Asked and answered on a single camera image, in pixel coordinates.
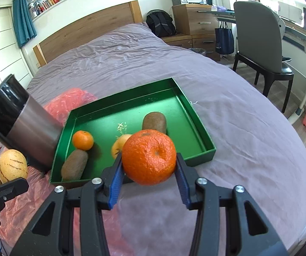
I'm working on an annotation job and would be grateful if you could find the black backpack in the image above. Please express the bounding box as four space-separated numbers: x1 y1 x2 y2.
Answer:
146 9 176 38

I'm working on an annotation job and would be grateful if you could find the glass top desk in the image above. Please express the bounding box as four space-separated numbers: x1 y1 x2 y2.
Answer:
212 4 306 124

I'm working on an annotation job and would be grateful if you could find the bed with purple sheet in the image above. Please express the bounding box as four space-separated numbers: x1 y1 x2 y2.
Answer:
26 21 306 256

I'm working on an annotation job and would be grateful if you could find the navy tote bag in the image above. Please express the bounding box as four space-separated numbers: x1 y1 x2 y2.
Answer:
215 21 235 55

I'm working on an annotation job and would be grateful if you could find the orange mandarin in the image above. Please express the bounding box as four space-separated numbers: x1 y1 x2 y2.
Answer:
121 129 177 186
72 130 94 151

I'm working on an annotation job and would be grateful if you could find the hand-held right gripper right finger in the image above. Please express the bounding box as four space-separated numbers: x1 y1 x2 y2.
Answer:
175 153 289 256

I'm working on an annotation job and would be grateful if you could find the white wardrobe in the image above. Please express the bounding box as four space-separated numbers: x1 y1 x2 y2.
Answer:
0 8 33 86

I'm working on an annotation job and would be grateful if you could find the brown kiwi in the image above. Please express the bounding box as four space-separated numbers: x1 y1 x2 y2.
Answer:
142 111 168 135
61 149 89 181

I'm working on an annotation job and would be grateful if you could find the pink plastic sheet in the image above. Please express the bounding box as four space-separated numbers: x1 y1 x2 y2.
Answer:
0 87 132 256

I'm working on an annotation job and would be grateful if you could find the yellow striped pepino melon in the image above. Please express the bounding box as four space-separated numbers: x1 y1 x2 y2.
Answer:
0 149 29 184

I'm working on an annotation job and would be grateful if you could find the grey desk chair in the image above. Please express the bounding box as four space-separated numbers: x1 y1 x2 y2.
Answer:
232 1 294 112

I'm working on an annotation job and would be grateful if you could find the teal curtain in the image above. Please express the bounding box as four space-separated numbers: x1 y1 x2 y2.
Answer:
12 0 37 47

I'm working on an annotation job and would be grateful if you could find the wooden dresser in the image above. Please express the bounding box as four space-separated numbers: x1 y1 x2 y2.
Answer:
172 4 221 60

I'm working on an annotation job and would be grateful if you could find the green tray box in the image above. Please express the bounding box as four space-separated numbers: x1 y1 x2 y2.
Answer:
49 77 217 190

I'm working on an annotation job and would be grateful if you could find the copper and black kettle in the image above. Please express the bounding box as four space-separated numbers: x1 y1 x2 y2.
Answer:
0 74 64 172

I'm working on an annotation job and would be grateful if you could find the wooden headboard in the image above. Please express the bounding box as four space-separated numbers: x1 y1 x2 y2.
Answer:
33 0 143 67

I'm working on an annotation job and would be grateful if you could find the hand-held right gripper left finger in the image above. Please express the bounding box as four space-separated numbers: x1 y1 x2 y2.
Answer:
9 153 124 256

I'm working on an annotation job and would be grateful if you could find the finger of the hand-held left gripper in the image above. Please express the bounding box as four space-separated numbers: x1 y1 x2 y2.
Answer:
0 177 30 210

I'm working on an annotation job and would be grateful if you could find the small yellow apple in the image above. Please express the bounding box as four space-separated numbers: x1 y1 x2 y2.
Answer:
111 134 132 160

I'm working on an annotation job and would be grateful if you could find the waste bin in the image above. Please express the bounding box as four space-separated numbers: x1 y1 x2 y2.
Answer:
188 47 207 57

